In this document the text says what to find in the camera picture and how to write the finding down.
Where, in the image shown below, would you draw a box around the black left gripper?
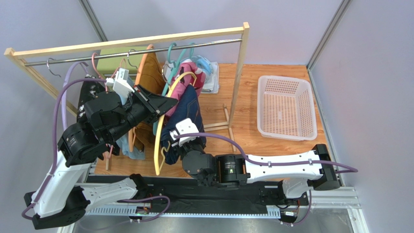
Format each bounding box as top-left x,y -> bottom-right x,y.
107,84 -> 180,143

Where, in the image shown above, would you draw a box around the pink camouflage trousers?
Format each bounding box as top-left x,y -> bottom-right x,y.
171,62 -> 206,100

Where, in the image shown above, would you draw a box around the dark blue jeans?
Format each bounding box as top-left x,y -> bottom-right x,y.
160,85 -> 207,165

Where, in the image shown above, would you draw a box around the teal clothes hanger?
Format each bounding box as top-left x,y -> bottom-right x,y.
153,42 -> 196,136

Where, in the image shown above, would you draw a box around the yellow clothes hanger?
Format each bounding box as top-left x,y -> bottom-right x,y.
153,71 -> 198,176

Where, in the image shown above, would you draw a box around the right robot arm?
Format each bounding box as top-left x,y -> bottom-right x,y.
182,144 -> 340,205

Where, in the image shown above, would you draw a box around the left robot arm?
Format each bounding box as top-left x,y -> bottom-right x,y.
24,85 -> 178,230

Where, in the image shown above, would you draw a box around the brown trousers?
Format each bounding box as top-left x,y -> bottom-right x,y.
128,53 -> 165,150

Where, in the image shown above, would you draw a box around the light blue trousers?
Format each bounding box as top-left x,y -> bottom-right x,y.
116,134 -> 145,160

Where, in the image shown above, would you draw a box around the pink clothes hanger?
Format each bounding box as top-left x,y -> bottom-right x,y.
91,52 -> 126,161

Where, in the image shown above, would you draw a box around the black white patterned trousers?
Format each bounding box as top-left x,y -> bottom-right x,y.
76,76 -> 105,124

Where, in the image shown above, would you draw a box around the green box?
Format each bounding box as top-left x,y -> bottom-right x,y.
96,46 -> 147,80

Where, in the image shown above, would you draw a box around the white notebook stack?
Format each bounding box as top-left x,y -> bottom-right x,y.
196,58 -> 220,94

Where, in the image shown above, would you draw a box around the white plastic laundry basket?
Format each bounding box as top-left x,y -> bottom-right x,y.
257,75 -> 318,141

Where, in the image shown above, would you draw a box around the steel hanging rod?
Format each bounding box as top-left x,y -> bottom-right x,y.
24,38 -> 242,67

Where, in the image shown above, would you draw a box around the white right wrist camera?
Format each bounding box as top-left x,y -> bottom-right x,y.
170,118 -> 199,147

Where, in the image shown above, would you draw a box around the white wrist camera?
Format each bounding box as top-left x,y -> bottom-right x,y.
170,118 -> 199,147
106,68 -> 133,104

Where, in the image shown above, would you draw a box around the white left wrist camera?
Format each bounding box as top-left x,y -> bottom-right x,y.
106,68 -> 133,104

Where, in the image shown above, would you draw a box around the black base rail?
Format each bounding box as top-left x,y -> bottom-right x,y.
85,174 -> 311,218

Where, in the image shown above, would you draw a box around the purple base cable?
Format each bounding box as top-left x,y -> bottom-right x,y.
116,195 -> 171,224

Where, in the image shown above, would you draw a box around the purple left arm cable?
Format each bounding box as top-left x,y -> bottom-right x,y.
21,78 -> 107,221

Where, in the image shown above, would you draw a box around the wooden clothes rack frame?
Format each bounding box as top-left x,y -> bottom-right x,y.
3,22 -> 250,171

